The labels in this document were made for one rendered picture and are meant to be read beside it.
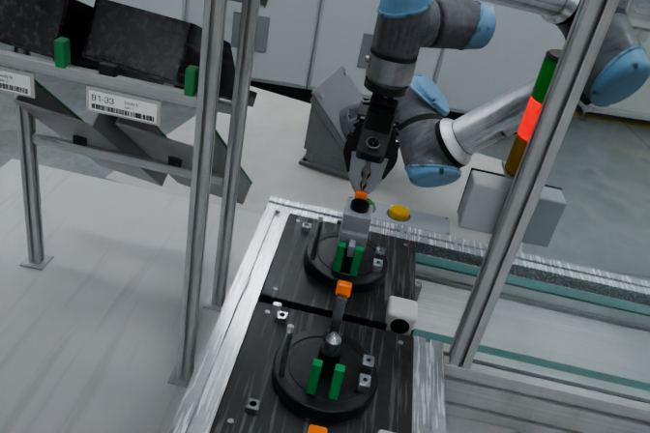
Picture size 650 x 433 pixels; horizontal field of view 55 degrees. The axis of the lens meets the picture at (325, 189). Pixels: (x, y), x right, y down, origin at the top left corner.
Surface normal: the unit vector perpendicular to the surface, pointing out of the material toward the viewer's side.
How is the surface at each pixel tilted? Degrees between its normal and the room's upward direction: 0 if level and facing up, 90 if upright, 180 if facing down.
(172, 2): 90
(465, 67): 90
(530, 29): 90
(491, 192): 90
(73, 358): 0
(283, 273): 0
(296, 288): 0
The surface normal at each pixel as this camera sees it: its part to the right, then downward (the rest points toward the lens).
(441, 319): 0.17, -0.85
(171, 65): -0.21, 0.04
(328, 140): -0.32, 0.44
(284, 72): 0.03, 0.51
